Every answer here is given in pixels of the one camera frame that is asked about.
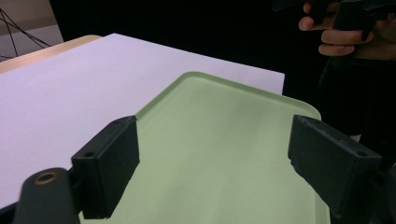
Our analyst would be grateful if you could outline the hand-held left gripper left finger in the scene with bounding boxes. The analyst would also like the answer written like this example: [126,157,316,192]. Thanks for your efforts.
[70,115,141,220]

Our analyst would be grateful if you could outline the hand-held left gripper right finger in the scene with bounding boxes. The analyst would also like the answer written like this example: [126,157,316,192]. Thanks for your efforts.
[287,114,383,220]

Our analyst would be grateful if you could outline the light green plastic tray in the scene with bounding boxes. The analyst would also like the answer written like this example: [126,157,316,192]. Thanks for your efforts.
[78,71,332,224]

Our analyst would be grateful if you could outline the black cables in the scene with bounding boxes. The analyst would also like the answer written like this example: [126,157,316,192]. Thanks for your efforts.
[0,7,52,60]

